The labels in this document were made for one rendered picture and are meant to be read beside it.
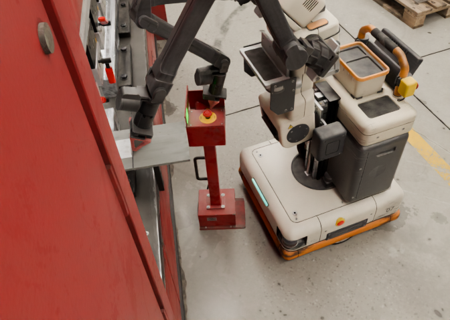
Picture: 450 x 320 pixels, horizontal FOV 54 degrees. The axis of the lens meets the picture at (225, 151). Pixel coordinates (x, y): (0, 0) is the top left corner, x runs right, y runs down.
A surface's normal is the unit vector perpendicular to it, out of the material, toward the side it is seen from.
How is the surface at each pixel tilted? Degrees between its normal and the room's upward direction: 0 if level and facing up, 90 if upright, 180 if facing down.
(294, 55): 93
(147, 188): 0
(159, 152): 0
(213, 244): 0
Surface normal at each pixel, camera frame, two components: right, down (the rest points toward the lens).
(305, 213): -0.05, -0.67
